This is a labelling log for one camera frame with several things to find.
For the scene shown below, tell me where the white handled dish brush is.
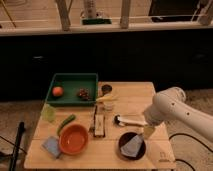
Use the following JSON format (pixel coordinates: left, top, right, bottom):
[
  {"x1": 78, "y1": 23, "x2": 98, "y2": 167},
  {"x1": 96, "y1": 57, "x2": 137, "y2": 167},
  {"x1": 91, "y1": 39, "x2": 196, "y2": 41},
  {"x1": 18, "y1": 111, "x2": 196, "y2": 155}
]
[{"x1": 114, "y1": 115, "x2": 146, "y2": 127}]

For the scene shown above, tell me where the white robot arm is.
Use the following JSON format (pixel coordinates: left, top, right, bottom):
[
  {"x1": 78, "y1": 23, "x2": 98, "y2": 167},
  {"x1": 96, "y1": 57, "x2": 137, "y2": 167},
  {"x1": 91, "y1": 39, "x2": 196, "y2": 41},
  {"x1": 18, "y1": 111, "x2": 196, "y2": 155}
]
[{"x1": 144, "y1": 87, "x2": 213, "y2": 142}]

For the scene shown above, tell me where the dark brown bowl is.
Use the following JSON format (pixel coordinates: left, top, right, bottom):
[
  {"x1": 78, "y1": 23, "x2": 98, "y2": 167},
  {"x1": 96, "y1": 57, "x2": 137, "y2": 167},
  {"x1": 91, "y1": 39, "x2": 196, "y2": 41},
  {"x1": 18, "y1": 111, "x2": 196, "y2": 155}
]
[{"x1": 118, "y1": 132, "x2": 146, "y2": 160}]

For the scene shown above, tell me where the grey cloth in bowl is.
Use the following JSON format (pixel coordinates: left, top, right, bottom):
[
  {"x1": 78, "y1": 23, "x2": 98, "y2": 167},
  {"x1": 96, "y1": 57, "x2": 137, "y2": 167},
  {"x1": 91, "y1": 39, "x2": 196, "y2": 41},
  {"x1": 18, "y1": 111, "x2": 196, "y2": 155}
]
[{"x1": 121, "y1": 134, "x2": 144, "y2": 157}]

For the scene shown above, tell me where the red bowl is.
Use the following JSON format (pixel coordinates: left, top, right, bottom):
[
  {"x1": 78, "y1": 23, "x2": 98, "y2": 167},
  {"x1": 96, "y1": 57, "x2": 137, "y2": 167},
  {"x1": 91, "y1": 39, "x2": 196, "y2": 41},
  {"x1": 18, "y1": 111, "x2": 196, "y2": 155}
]
[{"x1": 59, "y1": 124, "x2": 88, "y2": 155}]

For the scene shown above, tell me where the dark metal utensil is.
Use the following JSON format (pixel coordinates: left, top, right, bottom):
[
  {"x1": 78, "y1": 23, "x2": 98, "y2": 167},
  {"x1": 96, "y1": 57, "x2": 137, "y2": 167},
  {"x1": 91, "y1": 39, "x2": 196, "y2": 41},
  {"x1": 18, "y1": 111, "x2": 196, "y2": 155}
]
[{"x1": 89, "y1": 105, "x2": 98, "y2": 133}]

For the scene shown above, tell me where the yellow banana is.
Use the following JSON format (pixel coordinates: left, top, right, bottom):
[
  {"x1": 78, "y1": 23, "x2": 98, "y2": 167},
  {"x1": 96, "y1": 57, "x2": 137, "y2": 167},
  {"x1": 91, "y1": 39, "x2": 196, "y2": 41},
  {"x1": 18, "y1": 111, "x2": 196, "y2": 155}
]
[{"x1": 96, "y1": 95, "x2": 117, "y2": 103}]

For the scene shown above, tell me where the brown pine cone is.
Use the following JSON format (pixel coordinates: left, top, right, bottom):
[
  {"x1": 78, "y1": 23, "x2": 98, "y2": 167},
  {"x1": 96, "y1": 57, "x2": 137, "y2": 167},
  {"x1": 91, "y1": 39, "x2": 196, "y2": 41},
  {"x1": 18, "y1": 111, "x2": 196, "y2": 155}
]
[{"x1": 78, "y1": 89, "x2": 90, "y2": 101}]

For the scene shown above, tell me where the green okra pod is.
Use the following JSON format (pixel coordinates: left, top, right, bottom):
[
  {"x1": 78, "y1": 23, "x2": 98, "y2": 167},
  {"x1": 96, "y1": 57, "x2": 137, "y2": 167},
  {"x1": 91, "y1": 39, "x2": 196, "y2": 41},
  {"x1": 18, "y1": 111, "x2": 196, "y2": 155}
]
[{"x1": 57, "y1": 114, "x2": 76, "y2": 136}]

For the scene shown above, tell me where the green plastic tray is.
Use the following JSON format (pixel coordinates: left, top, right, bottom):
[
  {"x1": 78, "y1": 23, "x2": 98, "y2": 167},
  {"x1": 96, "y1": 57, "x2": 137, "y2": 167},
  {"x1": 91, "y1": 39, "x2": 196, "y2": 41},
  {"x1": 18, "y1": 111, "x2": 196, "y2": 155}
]
[{"x1": 45, "y1": 73, "x2": 98, "y2": 107}]

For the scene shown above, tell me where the blue grey sponge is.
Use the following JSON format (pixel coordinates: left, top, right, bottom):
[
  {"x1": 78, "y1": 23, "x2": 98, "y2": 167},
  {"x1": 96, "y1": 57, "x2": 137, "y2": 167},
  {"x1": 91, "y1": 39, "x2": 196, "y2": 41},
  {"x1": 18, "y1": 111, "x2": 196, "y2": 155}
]
[{"x1": 42, "y1": 136, "x2": 61, "y2": 158}]

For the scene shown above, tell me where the orange tomato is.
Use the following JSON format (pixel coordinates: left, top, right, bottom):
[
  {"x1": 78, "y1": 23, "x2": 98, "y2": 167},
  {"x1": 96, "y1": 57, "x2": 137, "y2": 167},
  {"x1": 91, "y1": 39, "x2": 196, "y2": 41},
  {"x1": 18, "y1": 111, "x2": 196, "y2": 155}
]
[{"x1": 52, "y1": 86, "x2": 64, "y2": 97}]

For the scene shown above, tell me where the translucent green cup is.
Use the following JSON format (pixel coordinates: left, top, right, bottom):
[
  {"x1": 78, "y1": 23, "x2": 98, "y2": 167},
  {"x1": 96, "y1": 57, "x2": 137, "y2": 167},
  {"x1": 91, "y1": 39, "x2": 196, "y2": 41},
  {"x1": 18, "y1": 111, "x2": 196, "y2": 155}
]
[{"x1": 41, "y1": 104, "x2": 55, "y2": 122}]

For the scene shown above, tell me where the black stand pole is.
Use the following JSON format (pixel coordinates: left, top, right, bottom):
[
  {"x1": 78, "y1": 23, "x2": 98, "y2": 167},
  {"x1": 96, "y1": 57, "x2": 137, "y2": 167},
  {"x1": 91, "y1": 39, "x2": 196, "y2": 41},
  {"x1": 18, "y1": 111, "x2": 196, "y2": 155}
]
[{"x1": 9, "y1": 122, "x2": 25, "y2": 171}]

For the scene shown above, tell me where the black floor cable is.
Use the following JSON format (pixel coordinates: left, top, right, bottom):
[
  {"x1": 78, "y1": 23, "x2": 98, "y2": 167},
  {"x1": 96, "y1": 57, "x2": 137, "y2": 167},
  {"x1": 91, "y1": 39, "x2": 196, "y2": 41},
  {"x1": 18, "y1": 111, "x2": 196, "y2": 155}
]
[{"x1": 168, "y1": 132, "x2": 213, "y2": 171}]

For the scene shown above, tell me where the green base white post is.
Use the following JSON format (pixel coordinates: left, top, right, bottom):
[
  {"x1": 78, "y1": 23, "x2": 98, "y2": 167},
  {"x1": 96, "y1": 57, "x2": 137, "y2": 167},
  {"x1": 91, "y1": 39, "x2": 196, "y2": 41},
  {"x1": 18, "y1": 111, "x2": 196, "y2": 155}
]
[{"x1": 81, "y1": 0, "x2": 111, "y2": 25}]

